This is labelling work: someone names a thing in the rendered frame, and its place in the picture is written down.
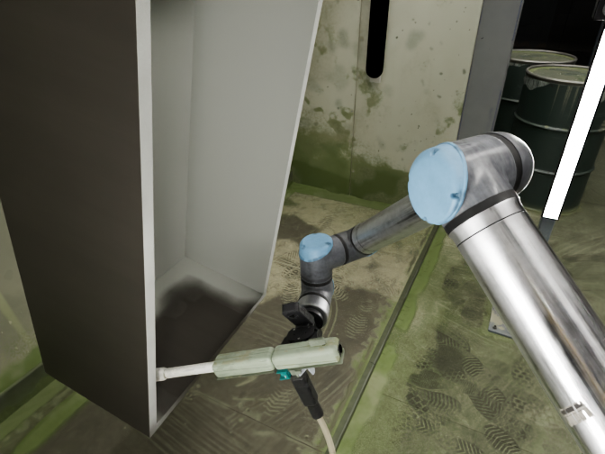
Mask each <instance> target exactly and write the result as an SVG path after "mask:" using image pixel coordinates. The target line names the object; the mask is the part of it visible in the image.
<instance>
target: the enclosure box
mask: <svg viewBox="0 0 605 454"><path fill-rule="evenodd" d="M322 1H323V0H0V200H1V204H2V206H3V210H4V214H5V220H6V224H7V228H8V231H9V234H10V238H11V242H12V245H13V249H14V255H15V258H16V262H17V266H18V269H19V273H20V277H21V280H22V283H23V290H24V293H25V297H26V301H27V305H28V308H29V311H30V315H31V318H32V325H33V329H34V332H35V335H36V339H37V342H38V346H39V350H40V354H41V359H42V363H43V366H44V370H45V373H46V374H48V375H50V376H51V377H53V378H55V379H57V380H58V381H59V382H61V383H62V384H64V385H65V386H68V387H69V388H71V389H72V390H74V391H76V392H77V393H79V394H80V395H82V396H83V397H85V398H86V399H88V400H90V401H91V402H93V403H95V404H97V405H98V406H100V407H102V408H103V409H105V411H107V412H109V413H111V414H112V415H114V416H116V417H117V418H119V419H121V420H122V421H124V422H126V423H128V424H129V425H130V426H131V427H133V428H135V429H136V430H138V431H140V432H142V433H143V434H145V435H146V436H148V437H151V436H152V435H153V434H154V432H155V431H156V430H157V429H158V427H159V426H160V425H161V424H162V422H163V421H165V420H166V418H167V417H168V416H169V414H170V413H171V412H172V411H173V410H174V408H175V407H176V406H177V404H178V403H179V402H180V401H181V399H182V398H183V397H184V396H185V394H186V393H187V392H188V391H189V389H190V388H191V387H192V386H193V384H194V383H195V382H196V380H197V379H198V378H199V377H200V376H201V374H197V375H191V376H183V377H171V378H167V379H166V380H164V381H156V368H174V367H181V366H187V365H193V364H200V363H205V362H212V361H213V360H214V359H215V358H216V356H217V355H218V354H219V353H220V351H221V350H222V349H223V348H224V346H225V345H226V344H227V343H228V341H229V340H230V339H231V337H232V336H233V335H234V334H235V332H236V331H237V330H238V329H239V327H240V326H241V325H242V324H243V323H244V322H245V321H246V320H247V318H248V317H249V316H250V315H251V313H252V312H253V311H254V310H255V308H256V307H257V306H258V304H259V303H260V302H261V301H262V300H263V298H264V297H265V296H266V290H267V285H268V279H269V275H270V270H271V266H272V261H273V257H274V252H275V243H276V238H277V234H278V229H279V224H280V219H281V214H282V210H283V205H284V197H285V192H286V187H287V182H288V178H289V173H290V168H291V164H292V158H293V150H294V145H295V141H296V136H297V132H298V126H299V121H300V117H301V112H302V108H303V99H304V94H305V89H306V85H307V80H308V76H309V71H310V65H311V61H312V53H313V48H314V43H315V38H316V33H317V29H318V24H319V19H320V15H321V6H322Z"/></svg>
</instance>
